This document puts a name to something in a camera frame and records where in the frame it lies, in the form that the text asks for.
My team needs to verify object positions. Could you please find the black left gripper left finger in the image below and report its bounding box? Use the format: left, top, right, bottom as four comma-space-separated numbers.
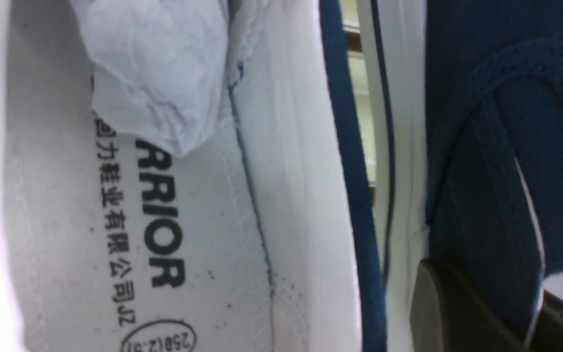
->
410, 259, 526, 352

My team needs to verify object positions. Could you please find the white stuffing paper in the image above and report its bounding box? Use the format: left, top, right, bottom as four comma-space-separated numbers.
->
70, 0, 229, 157

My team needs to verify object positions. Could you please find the navy slip-on shoe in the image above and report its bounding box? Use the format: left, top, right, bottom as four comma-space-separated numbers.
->
357, 0, 563, 343
0, 0, 387, 352

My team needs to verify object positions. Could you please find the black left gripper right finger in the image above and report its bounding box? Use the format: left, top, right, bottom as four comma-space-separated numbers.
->
530, 290, 563, 352

